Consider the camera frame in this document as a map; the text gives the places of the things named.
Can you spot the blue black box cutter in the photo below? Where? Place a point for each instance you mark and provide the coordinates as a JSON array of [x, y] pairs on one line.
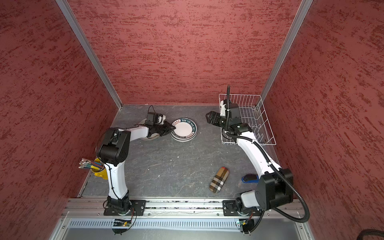
[[250, 178]]

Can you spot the aluminium right corner post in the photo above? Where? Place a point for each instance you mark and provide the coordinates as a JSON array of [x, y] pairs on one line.
[[290, 37]]

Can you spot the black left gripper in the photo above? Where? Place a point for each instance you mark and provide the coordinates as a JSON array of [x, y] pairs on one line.
[[168, 129]]

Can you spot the aluminium corner post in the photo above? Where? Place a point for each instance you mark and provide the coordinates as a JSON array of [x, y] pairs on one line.
[[290, 37], [79, 33]]

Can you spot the white brown-rimmed plate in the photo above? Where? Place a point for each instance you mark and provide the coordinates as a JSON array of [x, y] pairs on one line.
[[151, 137]]

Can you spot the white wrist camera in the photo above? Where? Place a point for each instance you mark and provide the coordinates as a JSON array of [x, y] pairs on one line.
[[223, 110], [159, 119]]

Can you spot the green-rimmed white plate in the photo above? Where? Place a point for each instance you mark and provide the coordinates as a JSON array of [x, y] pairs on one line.
[[184, 130]]

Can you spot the aluminium left corner post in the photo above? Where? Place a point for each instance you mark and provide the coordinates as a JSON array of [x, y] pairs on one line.
[[79, 33]]

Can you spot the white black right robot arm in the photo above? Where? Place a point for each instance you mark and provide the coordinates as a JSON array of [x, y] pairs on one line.
[[271, 191]]

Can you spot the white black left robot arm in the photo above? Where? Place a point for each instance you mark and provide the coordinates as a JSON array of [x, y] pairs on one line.
[[114, 151]]

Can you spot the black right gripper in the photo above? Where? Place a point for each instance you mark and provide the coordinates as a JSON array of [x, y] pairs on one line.
[[215, 122]]

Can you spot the plaid glasses case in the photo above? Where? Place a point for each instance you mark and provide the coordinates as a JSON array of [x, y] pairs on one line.
[[219, 180]]

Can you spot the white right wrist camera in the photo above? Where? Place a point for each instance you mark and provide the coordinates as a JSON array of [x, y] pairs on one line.
[[223, 110]]

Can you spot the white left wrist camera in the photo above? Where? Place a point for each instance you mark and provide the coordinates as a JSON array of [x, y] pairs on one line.
[[159, 119]]

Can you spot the bundle of coloured pens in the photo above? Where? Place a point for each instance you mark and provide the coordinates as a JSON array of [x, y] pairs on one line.
[[88, 164]]

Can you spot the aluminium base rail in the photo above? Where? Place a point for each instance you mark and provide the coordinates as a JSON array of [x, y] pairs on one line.
[[171, 219]]

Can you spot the white wire dish rack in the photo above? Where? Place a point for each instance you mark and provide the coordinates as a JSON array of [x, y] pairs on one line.
[[252, 112]]

